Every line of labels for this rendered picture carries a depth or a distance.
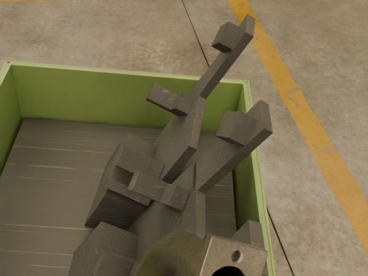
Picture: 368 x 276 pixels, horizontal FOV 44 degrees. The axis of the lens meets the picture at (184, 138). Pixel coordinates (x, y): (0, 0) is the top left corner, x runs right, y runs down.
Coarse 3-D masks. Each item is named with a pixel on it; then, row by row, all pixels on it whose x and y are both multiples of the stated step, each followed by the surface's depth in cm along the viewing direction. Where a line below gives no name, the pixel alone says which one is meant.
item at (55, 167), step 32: (32, 128) 82; (64, 128) 82; (96, 128) 83; (128, 128) 84; (160, 128) 85; (32, 160) 76; (64, 160) 77; (96, 160) 78; (192, 160) 80; (0, 192) 71; (32, 192) 72; (64, 192) 72; (224, 192) 75; (0, 224) 67; (32, 224) 68; (64, 224) 68; (224, 224) 71; (0, 256) 63; (32, 256) 64; (64, 256) 64
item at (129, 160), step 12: (156, 84) 65; (156, 96) 65; (168, 96) 66; (180, 96) 63; (168, 108) 66; (180, 108) 63; (120, 156) 64; (132, 156) 64; (144, 156) 65; (132, 168) 64; (144, 168) 64; (156, 168) 62
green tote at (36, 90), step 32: (32, 64) 77; (0, 96) 72; (32, 96) 81; (64, 96) 81; (96, 96) 81; (128, 96) 81; (224, 96) 80; (0, 128) 74; (0, 160) 75; (256, 160) 65; (256, 192) 61
